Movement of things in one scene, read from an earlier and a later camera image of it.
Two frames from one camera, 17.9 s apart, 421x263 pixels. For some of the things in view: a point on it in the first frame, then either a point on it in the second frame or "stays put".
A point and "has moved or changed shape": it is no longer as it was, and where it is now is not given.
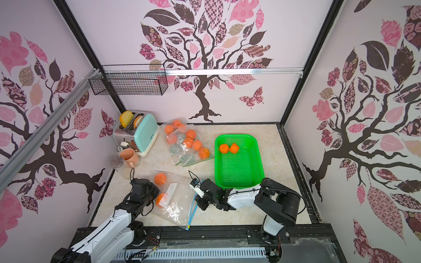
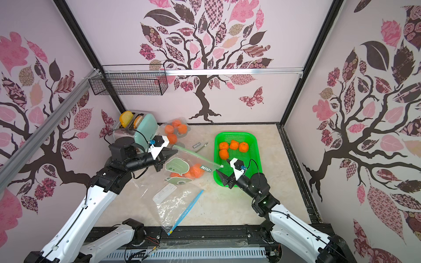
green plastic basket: [243, 170] stays put
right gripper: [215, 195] to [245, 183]
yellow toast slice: [125, 118] stays put
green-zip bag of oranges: [186, 146] to [186, 166]
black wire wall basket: [130, 79] stays put
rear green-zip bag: [174, 123] stays put
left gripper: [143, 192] to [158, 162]
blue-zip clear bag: [175, 199] has moved or changed shape
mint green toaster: [140, 135] stays put
